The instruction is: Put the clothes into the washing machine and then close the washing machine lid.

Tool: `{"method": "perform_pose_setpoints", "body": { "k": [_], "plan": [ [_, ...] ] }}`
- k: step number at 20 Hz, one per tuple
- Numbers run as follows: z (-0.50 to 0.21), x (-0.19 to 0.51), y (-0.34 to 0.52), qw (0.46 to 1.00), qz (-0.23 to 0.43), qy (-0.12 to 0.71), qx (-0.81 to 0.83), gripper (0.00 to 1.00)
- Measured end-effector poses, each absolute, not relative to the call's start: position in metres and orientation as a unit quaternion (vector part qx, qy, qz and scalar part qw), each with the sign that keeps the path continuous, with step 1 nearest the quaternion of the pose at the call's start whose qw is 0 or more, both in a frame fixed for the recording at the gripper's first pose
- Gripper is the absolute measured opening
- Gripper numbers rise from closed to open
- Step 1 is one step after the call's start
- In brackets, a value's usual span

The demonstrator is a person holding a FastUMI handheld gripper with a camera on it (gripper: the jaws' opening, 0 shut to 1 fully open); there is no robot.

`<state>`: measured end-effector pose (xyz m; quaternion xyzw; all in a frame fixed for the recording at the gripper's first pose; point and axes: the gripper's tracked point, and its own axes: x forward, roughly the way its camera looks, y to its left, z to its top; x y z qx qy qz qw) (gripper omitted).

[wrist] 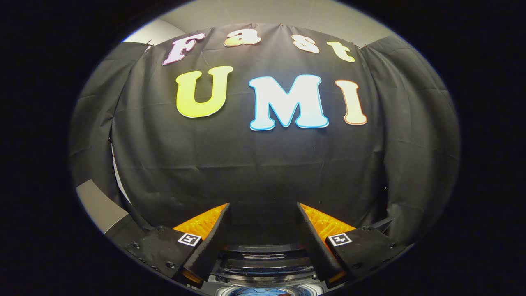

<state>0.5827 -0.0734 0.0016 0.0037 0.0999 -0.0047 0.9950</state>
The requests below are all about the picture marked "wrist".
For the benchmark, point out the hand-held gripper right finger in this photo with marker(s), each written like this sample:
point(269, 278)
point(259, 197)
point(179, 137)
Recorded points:
point(316, 246)

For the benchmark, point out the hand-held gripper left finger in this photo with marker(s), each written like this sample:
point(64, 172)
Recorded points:
point(209, 246)

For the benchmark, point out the grey washing machine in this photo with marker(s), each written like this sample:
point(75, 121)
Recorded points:
point(263, 267)

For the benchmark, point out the light blue polo shirt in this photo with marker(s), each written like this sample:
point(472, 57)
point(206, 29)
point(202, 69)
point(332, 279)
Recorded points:
point(263, 292)

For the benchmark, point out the black backdrop cloth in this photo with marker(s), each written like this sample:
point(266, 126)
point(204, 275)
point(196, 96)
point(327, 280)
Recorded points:
point(254, 164)

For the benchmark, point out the beige cabinet with dark top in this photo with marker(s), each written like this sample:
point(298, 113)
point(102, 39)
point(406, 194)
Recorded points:
point(100, 209)

